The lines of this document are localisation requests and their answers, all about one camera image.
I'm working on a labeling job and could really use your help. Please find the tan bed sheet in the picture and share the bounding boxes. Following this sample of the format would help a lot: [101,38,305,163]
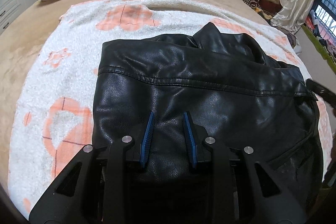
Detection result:
[1,0,266,187]

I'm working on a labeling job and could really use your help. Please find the window with black frame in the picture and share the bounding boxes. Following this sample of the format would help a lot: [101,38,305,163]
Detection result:
[313,0,335,35]

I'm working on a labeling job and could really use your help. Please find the clothes along window sill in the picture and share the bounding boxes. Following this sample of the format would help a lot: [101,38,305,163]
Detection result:
[302,10,335,73]

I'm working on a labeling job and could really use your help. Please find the white pink fleece blanket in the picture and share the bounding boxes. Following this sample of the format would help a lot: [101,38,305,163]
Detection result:
[8,0,330,223]

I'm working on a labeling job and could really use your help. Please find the black leather jacket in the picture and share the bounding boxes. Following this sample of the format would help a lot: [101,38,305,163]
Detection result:
[92,23,323,207]

